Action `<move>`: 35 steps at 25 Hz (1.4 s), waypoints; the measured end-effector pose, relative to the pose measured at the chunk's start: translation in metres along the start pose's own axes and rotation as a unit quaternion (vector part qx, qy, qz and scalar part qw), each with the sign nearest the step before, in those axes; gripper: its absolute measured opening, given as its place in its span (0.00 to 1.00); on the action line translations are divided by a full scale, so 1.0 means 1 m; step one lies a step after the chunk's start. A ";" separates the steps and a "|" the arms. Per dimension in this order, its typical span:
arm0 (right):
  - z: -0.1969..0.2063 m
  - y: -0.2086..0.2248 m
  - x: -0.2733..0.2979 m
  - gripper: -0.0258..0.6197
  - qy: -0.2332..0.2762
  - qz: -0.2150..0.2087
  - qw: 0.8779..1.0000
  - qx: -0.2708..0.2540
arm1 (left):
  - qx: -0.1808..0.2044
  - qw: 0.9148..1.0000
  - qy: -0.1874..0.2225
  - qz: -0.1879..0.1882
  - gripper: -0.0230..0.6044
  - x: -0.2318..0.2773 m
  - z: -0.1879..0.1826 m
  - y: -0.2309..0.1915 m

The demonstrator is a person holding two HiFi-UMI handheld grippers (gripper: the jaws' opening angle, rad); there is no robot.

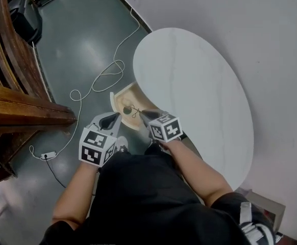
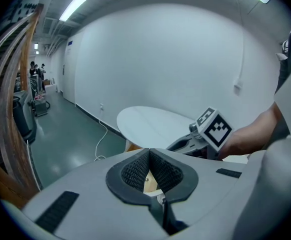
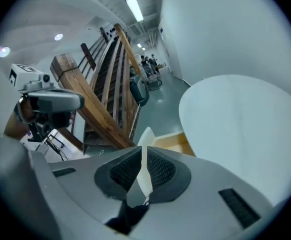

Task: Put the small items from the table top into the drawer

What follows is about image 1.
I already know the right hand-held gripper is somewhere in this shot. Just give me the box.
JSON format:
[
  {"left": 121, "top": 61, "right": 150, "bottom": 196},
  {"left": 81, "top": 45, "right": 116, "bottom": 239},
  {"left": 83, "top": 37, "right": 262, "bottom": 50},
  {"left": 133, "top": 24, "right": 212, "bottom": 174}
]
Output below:
[{"left": 139, "top": 110, "right": 184, "bottom": 143}]

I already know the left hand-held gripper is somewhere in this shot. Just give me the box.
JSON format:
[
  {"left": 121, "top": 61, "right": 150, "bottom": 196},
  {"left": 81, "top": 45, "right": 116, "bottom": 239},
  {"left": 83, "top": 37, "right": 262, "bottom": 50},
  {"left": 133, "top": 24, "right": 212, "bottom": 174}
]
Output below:
[{"left": 79, "top": 112, "right": 122, "bottom": 168}]

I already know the thin dark looped cord item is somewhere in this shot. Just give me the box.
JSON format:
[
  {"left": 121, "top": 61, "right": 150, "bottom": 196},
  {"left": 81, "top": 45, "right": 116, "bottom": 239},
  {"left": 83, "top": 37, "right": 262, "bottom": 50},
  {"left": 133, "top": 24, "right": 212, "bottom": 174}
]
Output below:
[{"left": 130, "top": 105, "right": 142, "bottom": 119}]

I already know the person's left forearm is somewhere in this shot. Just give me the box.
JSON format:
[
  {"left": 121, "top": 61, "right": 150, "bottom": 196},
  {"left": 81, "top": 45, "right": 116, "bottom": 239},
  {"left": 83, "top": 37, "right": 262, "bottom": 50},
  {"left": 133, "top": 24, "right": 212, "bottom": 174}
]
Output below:
[{"left": 52, "top": 159, "right": 101, "bottom": 226}]

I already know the person's right forearm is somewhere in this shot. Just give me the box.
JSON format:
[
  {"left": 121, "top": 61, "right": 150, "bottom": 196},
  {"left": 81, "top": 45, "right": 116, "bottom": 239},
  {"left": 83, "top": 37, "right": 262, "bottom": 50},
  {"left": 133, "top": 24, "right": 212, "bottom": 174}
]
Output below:
[{"left": 160, "top": 136, "right": 235, "bottom": 209}]

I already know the white marble table top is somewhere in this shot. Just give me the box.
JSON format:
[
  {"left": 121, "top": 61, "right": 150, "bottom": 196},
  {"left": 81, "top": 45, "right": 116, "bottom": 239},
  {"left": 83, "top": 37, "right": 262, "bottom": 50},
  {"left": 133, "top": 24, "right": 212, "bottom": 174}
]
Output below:
[{"left": 133, "top": 27, "right": 255, "bottom": 192}]

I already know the person's white shoe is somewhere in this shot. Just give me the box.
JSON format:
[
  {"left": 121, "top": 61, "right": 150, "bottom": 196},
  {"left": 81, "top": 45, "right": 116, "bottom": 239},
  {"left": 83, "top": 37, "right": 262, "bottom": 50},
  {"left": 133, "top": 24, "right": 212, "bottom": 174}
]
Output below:
[{"left": 115, "top": 136, "right": 130, "bottom": 155}]

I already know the white power strip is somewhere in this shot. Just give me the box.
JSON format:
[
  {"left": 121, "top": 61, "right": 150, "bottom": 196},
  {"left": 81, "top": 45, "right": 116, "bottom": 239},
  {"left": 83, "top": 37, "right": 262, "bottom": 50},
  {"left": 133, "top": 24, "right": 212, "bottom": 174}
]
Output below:
[{"left": 39, "top": 151, "right": 58, "bottom": 161}]

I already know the person's black clothing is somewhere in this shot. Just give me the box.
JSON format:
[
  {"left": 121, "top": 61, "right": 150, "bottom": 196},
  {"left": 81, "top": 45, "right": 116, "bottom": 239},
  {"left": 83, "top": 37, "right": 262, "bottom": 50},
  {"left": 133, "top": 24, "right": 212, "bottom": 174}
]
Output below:
[{"left": 38, "top": 144, "right": 277, "bottom": 245}]

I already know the dark wooden furniture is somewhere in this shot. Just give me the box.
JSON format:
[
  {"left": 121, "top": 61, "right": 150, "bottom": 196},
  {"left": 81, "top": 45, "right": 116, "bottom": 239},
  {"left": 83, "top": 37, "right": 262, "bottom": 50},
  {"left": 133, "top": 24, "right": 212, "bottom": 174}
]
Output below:
[{"left": 0, "top": 0, "right": 78, "bottom": 188}]

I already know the cardboard box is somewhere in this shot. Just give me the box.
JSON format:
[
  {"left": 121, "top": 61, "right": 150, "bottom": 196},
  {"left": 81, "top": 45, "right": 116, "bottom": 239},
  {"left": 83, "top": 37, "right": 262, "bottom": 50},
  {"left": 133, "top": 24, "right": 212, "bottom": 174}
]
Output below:
[{"left": 236, "top": 187, "right": 286, "bottom": 236}]

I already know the white power cable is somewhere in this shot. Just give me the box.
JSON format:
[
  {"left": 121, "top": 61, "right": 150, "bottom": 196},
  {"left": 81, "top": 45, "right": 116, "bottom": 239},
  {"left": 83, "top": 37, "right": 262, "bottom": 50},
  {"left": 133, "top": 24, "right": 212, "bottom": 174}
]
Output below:
[{"left": 29, "top": 8, "right": 141, "bottom": 159}]

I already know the black cable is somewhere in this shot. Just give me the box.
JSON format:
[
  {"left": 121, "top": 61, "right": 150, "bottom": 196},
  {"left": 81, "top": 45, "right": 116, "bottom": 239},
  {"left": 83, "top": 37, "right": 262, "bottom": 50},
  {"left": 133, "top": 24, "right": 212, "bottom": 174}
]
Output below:
[{"left": 45, "top": 159, "right": 67, "bottom": 188}]

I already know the grey and white shoulder strap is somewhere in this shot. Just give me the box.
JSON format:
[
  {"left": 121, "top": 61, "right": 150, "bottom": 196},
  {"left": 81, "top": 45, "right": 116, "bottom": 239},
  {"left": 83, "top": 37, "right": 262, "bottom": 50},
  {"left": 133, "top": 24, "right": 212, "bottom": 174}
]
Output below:
[{"left": 239, "top": 201, "right": 276, "bottom": 245}]

